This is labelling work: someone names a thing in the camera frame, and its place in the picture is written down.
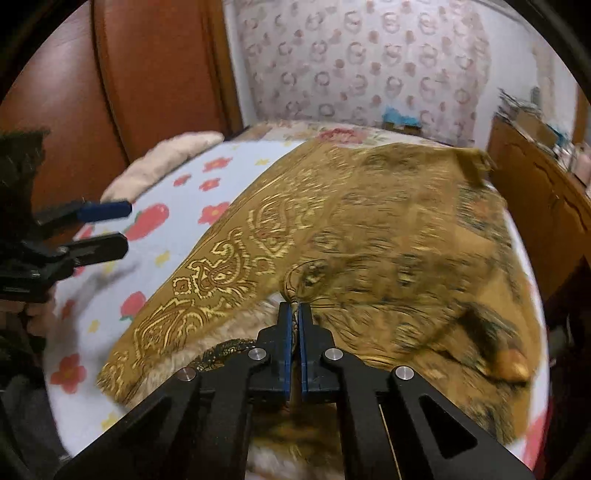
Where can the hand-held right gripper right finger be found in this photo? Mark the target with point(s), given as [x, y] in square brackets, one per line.
[304, 337]

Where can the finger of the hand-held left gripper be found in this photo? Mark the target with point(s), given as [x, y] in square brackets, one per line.
[99, 249]
[104, 210]

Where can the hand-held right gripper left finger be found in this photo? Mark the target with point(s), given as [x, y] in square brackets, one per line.
[286, 337]

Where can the brown patterned shirt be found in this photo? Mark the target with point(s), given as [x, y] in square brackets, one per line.
[360, 221]

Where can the person's left forearm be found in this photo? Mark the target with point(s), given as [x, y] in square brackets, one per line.
[23, 397]

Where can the person's left hand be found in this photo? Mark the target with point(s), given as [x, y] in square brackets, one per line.
[41, 321]

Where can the pale pink pillow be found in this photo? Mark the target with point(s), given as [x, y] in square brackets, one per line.
[157, 159]

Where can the white red-flowered bedsheet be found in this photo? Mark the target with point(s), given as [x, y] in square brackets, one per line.
[184, 194]

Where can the dark fuzzy cloth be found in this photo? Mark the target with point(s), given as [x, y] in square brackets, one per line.
[21, 166]

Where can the brown wooden headboard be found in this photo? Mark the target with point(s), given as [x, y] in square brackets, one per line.
[138, 74]

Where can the cream floral quilt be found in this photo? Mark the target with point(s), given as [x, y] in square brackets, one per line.
[341, 134]

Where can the wooden cabinet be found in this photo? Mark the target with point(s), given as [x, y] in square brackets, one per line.
[535, 184]

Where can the circle-patterned sheer curtain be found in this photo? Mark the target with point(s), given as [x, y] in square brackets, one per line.
[360, 60]

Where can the cardboard box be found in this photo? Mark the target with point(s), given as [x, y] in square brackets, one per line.
[533, 124]

